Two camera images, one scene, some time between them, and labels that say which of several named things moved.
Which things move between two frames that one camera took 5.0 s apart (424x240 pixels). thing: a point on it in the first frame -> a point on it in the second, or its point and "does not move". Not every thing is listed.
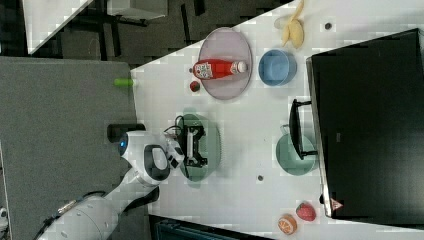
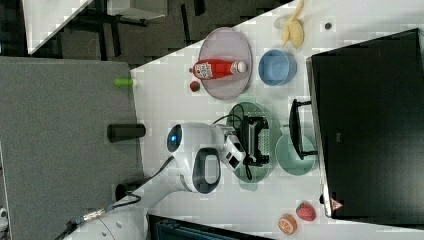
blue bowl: (277, 67) does not move
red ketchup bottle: (217, 68) does not move
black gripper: (192, 135) -> (247, 135)
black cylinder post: (116, 130) does not move
